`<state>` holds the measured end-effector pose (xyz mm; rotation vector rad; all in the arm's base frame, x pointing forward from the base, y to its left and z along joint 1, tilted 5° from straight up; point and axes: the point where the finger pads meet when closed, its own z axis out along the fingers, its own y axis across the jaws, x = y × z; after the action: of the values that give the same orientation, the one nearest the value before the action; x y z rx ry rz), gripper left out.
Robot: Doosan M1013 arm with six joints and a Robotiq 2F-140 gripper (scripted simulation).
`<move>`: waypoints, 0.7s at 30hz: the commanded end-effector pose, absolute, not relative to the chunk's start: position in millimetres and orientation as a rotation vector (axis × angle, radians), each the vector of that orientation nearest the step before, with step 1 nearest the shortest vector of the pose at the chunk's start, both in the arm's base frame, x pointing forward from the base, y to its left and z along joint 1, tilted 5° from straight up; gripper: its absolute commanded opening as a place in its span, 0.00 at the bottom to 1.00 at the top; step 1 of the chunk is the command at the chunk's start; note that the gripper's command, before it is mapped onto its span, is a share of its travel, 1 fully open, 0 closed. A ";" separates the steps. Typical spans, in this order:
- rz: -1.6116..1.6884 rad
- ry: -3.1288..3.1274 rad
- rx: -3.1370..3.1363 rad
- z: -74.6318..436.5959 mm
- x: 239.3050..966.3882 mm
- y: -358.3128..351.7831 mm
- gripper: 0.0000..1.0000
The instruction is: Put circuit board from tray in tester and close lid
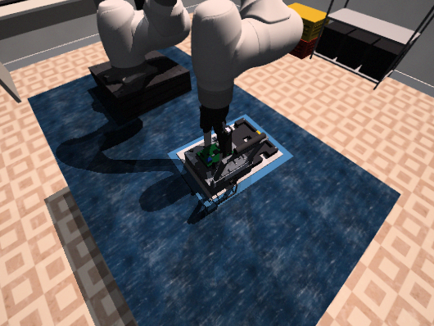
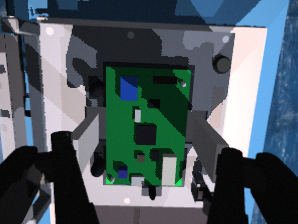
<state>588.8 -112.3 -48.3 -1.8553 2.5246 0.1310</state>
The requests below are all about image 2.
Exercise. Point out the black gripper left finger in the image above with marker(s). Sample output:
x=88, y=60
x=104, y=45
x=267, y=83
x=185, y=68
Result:
x=22, y=172

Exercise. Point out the green circuit board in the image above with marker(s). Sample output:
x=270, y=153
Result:
x=146, y=119

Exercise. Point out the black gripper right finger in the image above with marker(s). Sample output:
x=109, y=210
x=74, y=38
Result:
x=272, y=184

